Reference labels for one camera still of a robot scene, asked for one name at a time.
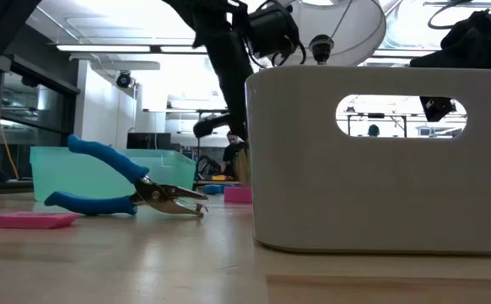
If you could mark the black computer monitor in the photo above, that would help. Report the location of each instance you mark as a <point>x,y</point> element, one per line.
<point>148,141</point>

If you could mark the pink rubber eraser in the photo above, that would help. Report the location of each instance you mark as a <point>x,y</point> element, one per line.
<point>237,195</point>
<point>30,220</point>

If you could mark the ceiling strip light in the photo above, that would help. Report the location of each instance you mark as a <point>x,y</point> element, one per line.
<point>397,53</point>
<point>178,49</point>
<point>102,48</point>

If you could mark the yellow green crayon box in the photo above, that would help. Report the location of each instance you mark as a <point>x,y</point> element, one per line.
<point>243,169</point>

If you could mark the white lamp shade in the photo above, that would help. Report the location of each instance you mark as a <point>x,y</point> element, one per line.
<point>355,34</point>

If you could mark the black round ceiling camera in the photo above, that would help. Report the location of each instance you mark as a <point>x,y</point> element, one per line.
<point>123,79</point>

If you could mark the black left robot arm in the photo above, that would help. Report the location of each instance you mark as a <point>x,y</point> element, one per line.
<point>228,76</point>

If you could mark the translucent green plastic bin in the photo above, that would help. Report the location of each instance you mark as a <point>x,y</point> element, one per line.
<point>51,169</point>

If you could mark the person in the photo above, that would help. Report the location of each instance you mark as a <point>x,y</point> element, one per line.
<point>230,154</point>
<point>373,130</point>

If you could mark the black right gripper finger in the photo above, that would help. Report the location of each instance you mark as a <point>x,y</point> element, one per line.
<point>438,109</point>

